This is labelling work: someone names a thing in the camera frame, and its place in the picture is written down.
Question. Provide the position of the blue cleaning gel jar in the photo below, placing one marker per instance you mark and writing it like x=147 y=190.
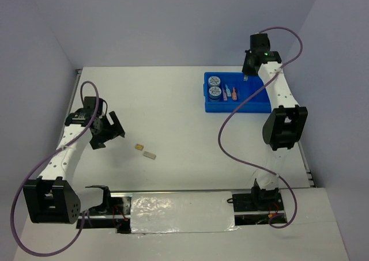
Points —
x=215 y=93

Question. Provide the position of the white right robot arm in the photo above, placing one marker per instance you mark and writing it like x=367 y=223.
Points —
x=268 y=73

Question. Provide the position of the blue plastic sorting bin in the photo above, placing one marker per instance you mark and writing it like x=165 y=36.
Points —
x=258 y=104

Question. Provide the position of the silver foil sheet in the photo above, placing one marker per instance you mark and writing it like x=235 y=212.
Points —
x=181 y=212

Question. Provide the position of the pink translucent case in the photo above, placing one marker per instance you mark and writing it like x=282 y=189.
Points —
x=225 y=98

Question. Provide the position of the yellow eraser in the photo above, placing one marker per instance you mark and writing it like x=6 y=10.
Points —
x=139 y=147

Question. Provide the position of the grey white eraser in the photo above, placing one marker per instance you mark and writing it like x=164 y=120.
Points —
x=149 y=155

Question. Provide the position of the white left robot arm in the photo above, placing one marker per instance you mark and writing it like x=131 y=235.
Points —
x=50 y=198

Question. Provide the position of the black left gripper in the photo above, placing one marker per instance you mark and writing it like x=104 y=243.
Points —
x=97 y=142

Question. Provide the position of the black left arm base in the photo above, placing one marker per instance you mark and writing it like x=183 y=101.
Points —
x=113 y=214

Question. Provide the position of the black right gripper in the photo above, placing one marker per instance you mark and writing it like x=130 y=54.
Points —
x=245 y=70

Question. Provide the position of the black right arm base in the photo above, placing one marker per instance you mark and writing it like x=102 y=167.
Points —
x=258 y=199

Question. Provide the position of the aluminium table edge rail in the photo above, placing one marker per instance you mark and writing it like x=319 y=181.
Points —
x=289 y=122

